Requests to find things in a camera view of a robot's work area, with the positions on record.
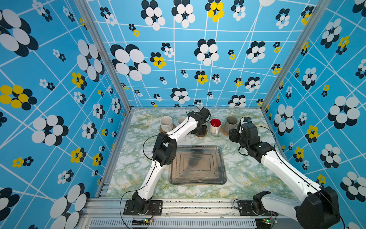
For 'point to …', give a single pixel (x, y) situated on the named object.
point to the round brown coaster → (200, 135)
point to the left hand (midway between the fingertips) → (201, 132)
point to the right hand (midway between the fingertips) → (234, 131)
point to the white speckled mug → (166, 123)
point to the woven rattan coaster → (222, 129)
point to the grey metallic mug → (230, 123)
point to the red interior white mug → (215, 124)
